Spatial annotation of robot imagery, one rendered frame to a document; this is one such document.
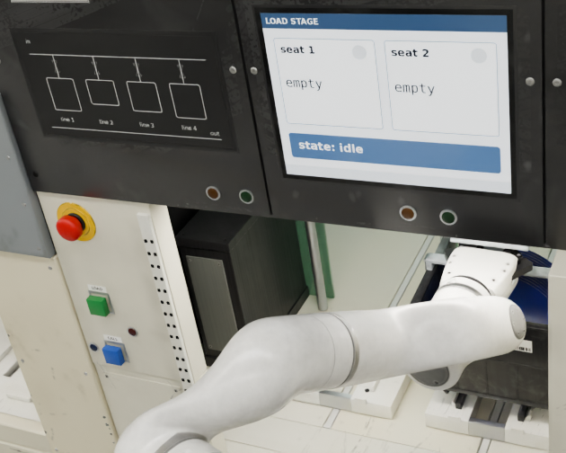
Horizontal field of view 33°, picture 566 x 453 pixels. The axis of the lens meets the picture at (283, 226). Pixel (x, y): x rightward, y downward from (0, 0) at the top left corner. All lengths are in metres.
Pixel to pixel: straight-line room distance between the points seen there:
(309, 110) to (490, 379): 0.63
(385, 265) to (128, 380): 0.69
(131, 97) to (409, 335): 0.47
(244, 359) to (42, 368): 0.76
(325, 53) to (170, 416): 0.44
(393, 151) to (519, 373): 0.55
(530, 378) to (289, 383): 0.61
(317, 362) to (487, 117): 0.32
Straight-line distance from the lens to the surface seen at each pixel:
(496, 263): 1.43
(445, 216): 1.13
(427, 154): 1.10
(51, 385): 1.73
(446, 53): 1.04
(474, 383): 1.59
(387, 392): 1.69
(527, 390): 1.57
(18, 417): 1.93
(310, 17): 1.08
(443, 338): 1.19
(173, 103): 1.22
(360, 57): 1.07
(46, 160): 1.40
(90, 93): 1.29
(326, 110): 1.12
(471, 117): 1.06
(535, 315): 1.59
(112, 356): 1.56
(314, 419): 1.71
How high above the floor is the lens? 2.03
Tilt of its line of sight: 31 degrees down
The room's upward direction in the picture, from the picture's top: 10 degrees counter-clockwise
